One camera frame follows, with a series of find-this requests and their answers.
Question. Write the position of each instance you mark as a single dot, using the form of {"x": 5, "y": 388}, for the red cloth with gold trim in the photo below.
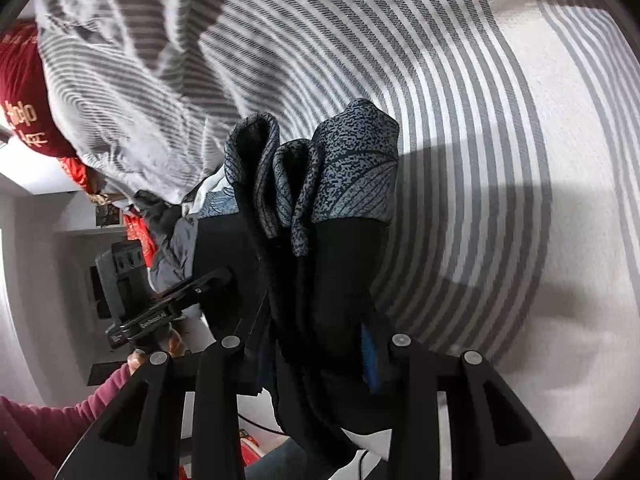
{"x": 137, "y": 235}

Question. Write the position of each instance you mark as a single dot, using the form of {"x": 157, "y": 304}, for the grey striped duvet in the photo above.
{"x": 130, "y": 85}

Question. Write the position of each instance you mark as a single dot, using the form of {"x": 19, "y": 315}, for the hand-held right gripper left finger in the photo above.
{"x": 235, "y": 367}

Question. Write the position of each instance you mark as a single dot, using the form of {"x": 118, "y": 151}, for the dark red pillow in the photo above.
{"x": 25, "y": 100}

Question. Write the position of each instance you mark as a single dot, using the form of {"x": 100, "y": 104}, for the grey garment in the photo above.
{"x": 172, "y": 255}

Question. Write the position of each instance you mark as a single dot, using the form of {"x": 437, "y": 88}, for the black pants with patterned lining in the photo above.
{"x": 330, "y": 260}

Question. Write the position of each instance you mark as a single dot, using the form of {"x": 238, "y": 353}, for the person's left hand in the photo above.
{"x": 136, "y": 363}

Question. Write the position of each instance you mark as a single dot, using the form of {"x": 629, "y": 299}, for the grey striped bed sheet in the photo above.
{"x": 475, "y": 160}

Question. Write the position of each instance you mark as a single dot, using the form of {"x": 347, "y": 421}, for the person's left forearm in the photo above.
{"x": 45, "y": 425}

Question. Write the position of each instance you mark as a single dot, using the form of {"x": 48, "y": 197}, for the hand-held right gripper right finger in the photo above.
{"x": 371, "y": 360}

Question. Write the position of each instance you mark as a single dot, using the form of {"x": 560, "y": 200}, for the small red object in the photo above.
{"x": 252, "y": 447}

